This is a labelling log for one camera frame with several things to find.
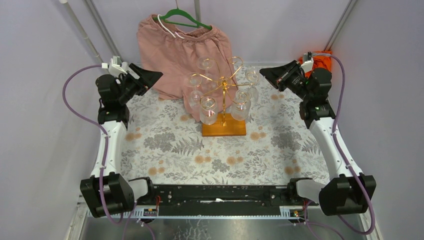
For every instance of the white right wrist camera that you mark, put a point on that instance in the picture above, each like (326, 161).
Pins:
(307, 62)

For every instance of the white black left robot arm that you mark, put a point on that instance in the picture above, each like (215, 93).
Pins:
(106, 192)

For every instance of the green clothes hanger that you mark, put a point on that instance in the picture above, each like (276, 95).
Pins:
(190, 21)

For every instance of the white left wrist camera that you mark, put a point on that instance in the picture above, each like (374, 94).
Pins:
(115, 66)

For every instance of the pink shorts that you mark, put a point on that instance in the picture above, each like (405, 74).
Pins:
(165, 48)

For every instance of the gold wire glass rack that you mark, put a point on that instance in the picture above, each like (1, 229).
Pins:
(224, 84)

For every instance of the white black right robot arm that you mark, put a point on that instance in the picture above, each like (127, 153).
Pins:
(349, 190)

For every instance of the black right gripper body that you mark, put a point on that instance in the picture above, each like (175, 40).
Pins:
(296, 83)

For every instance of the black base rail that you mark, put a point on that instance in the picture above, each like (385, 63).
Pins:
(169, 201)

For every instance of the orange wooden rack base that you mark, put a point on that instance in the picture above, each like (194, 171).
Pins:
(225, 126)

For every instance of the orange cloth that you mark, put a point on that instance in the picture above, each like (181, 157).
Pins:
(322, 60)

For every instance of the floral table mat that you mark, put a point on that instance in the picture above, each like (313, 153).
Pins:
(165, 143)

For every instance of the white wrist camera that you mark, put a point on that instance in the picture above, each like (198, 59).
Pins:
(307, 62)
(115, 66)

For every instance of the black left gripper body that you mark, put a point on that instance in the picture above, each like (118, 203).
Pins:
(139, 80)

